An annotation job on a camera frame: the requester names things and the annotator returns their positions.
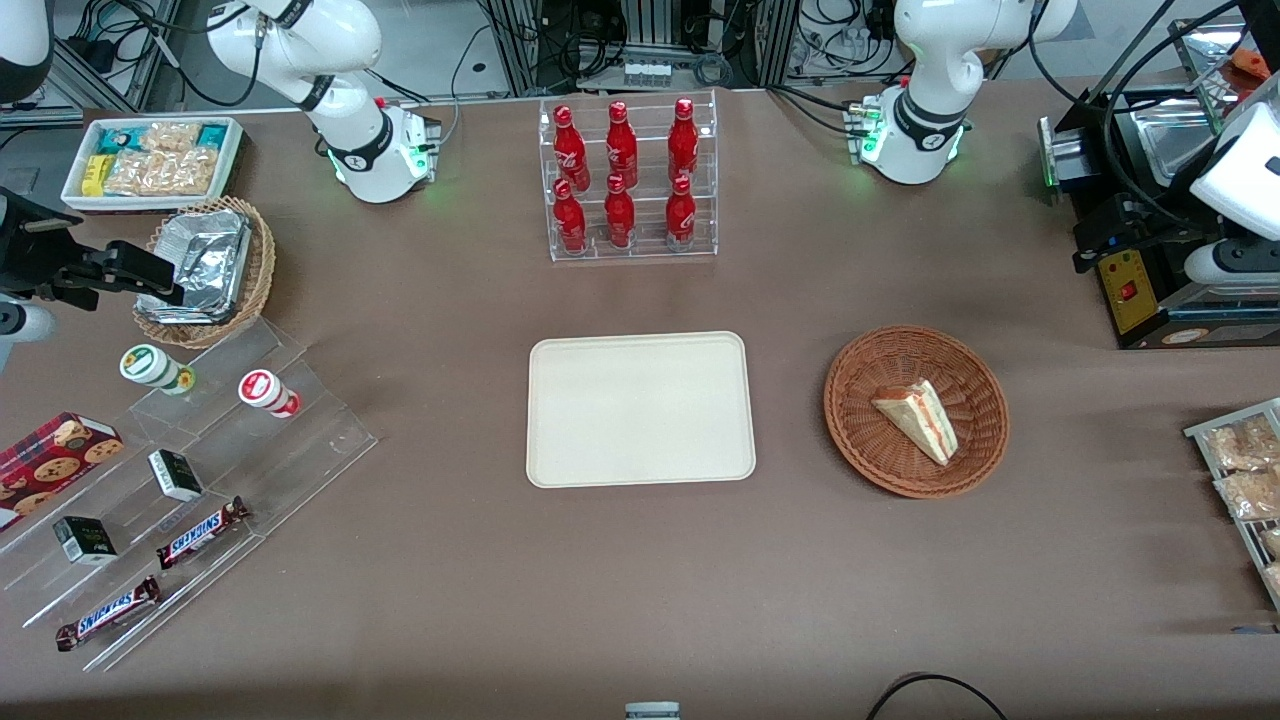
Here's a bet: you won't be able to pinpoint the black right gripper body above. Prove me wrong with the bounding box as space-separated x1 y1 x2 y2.
0 190 89 301

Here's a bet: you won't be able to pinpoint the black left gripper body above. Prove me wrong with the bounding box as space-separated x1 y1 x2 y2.
1126 193 1217 251

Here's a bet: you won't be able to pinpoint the light wicker basket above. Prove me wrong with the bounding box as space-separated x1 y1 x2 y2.
132 195 277 350

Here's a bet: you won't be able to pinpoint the wrapped triangle sandwich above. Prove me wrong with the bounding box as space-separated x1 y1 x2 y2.
870 378 960 468

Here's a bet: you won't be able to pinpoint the brown wicker basket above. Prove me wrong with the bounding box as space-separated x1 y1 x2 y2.
823 324 1011 500

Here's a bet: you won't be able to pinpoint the cream plastic tray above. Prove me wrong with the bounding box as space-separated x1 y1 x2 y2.
526 330 758 490

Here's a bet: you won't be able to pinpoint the stacked aluminium foil containers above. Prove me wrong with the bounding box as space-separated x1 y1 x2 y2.
138 209 252 325

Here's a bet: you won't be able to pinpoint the black sealing machine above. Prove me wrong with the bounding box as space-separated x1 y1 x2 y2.
1038 18 1280 352

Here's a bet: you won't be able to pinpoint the white rectangular snack bin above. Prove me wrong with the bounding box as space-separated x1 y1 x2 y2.
60 116 247 214

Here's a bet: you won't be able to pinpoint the green lid snack cup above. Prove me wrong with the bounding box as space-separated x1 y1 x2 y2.
119 343 197 397

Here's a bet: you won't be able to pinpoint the clear rice cracker bag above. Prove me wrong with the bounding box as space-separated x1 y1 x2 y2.
140 121 204 155
160 147 220 197
104 150 167 198

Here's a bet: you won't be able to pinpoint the red lid snack cup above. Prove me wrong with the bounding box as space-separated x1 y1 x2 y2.
237 368 302 420

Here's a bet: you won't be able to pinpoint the red plaid cookie box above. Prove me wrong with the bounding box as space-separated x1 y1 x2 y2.
0 411 125 533

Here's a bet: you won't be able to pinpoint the grey metal snack rack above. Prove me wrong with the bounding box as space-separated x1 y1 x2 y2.
1184 397 1280 613

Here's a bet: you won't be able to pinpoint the clear cracker snack bag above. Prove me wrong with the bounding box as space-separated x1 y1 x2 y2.
1214 468 1280 523
1200 414 1280 472

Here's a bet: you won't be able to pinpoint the small black carton box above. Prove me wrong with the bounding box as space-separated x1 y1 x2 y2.
147 448 205 503
51 515 119 567

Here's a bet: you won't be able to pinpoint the clear acrylic step shelf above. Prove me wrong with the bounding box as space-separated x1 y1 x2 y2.
0 318 380 674

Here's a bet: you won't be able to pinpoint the Snickers chocolate bar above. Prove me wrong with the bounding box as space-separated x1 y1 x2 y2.
155 496 251 572
54 574 162 653

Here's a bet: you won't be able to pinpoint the red cola bottle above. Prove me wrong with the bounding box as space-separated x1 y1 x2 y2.
603 173 638 250
552 104 592 192
667 97 701 184
552 178 589 255
603 100 640 189
664 174 698 247

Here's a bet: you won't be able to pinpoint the clear acrylic bottle rack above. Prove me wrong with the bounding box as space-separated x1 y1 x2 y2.
537 89 720 264

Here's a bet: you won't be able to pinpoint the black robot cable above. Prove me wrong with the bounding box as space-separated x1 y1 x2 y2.
1028 0 1246 233

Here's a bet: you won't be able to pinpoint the black cable loop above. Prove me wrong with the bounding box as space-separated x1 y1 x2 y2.
864 672 1012 720

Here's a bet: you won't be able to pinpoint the aluminium frame rack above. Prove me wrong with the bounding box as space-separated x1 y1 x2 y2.
485 0 803 93

